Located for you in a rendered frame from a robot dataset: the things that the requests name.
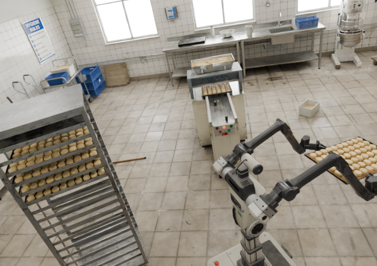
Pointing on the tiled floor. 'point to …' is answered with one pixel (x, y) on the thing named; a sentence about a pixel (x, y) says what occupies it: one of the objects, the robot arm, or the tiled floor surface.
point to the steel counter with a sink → (279, 39)
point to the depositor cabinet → (202, 129)
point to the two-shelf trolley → (65, 81)
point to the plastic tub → (309, 108)
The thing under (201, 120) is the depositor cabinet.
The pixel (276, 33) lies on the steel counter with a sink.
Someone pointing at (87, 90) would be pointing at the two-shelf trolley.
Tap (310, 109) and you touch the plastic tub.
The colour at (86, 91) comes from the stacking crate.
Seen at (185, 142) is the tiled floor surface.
